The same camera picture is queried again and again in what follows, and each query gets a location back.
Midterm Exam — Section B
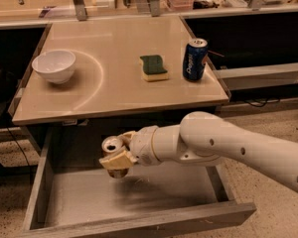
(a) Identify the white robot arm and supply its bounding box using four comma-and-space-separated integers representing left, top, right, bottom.
99, 111, 298, 193

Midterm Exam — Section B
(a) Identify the green yellow sponge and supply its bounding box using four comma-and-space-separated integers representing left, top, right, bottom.
140, 55, 169, 82

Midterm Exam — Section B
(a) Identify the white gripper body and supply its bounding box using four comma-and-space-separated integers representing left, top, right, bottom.
129, 126, 160, 166

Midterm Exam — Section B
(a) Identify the grey open drawer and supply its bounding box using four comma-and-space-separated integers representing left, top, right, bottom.
20, 122, 256, 238

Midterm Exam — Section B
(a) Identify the orange soda can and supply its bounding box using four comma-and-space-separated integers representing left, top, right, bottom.
101, 136, 128, 179

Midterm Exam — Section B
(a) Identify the white bowl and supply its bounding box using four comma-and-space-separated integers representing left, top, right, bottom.
32, 50, 75, 84

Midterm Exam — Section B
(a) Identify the blue Pepsi can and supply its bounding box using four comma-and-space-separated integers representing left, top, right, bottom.
183, 38, 208, 81

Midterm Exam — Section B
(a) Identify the grey metal post left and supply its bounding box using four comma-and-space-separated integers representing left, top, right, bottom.
73, 0, 87, 21

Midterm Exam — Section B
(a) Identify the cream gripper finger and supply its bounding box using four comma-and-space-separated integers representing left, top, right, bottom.
118, 131, 136, 147
99, 150, 137, 170

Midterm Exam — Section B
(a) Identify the black cable on floor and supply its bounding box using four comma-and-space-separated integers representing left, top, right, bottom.
242, 98, 281, 108

